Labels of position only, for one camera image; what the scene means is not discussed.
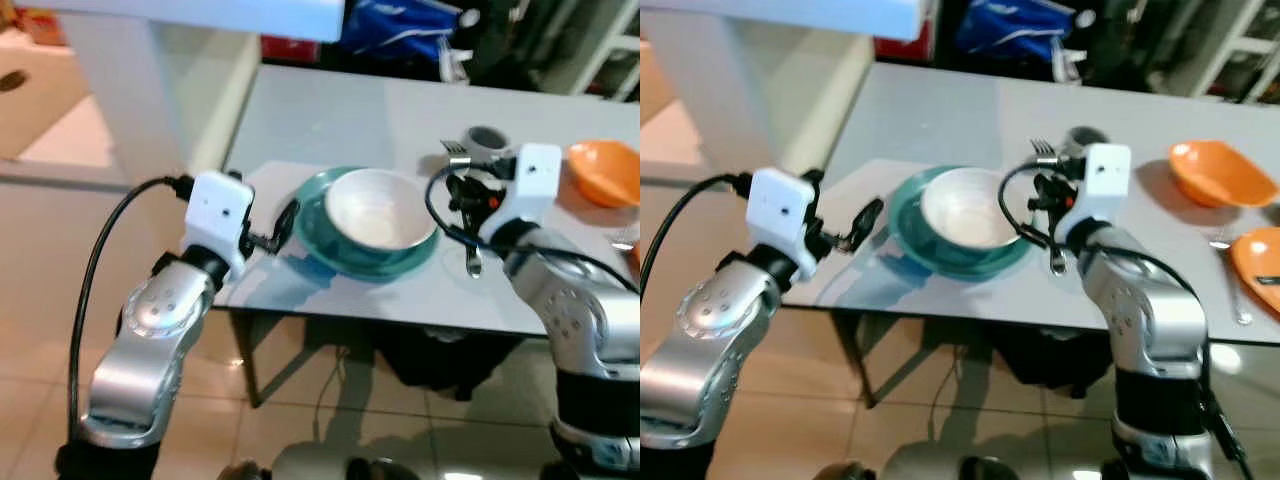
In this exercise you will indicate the white ceramic bowl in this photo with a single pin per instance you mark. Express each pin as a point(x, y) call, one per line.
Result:
point(375, 210)
point(970, 210)

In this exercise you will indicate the black bag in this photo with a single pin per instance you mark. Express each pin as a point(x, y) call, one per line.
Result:
point(1050, 360)
point(440, 358)

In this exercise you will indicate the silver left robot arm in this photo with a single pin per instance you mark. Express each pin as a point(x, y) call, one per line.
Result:
point(700, 350)
point(150, 340)

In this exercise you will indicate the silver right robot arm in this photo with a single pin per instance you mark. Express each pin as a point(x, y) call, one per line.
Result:
point(580, 310)
point(1150, 320)

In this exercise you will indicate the blue bag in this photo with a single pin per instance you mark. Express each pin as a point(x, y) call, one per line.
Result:
point(400, 25)
point(1015, 25)

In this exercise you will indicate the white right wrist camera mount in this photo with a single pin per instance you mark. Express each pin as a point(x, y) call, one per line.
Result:
point(1105, 180)
point(535, 180)

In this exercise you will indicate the dark metal table leg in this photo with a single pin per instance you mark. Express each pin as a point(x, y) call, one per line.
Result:
point(860, 360)
point(246, 360)

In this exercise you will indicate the orange bowl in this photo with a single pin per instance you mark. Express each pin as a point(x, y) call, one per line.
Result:
point(605, 175)
point(1220, 175)
point(1262, 260)

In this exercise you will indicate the white table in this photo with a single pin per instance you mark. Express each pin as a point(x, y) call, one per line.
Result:
point(150, 70)
point(740, 80)

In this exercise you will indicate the silver metal fork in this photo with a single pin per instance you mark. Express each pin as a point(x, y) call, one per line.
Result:
point(474, 262)
point(1058, 262)

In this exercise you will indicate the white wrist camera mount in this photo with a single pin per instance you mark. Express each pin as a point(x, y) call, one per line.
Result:
point(780, 215)
point(535, 180)
point(1105, 180)
point(220, 212)

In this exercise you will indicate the white shelf frame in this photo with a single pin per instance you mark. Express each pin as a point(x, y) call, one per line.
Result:
point(1235, 45)
point(600, 50)

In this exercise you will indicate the grey cup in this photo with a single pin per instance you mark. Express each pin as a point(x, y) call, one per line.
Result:
point(1086, 135)
point(492, 150)

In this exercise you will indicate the red box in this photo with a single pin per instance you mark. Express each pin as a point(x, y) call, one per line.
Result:
point(290, 48)
point(900, 47)

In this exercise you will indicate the silver metal spoon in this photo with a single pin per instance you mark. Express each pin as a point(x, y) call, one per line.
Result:
point(1218, 243)
point(622, 241)

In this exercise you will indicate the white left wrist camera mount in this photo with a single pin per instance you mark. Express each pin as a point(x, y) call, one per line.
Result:
point(780, 215)
point(220, 212)

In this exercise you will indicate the teal round plate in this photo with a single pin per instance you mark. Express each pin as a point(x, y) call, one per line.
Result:
point(930, 250)
point(340, 250)

